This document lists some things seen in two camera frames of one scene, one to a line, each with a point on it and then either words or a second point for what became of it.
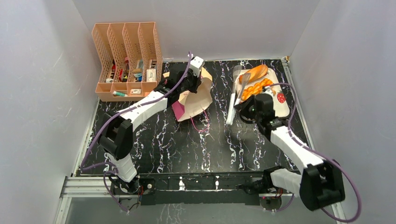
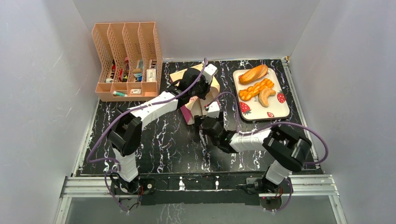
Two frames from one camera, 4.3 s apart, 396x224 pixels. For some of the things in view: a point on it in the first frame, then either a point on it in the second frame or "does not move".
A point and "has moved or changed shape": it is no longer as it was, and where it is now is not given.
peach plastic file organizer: (130, 57) does not move
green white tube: (119, 94) does not move
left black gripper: (197, 83) → (207, 87)
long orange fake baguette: (257, 72) does not move
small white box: (151, 74) does not move
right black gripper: (244, 108) → (202, 122)
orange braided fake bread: (256, 88) does not move
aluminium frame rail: (75, 187) does not move
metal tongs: (234, 101) → (203, 138)
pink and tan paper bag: (190, 103) has moved or changed shape
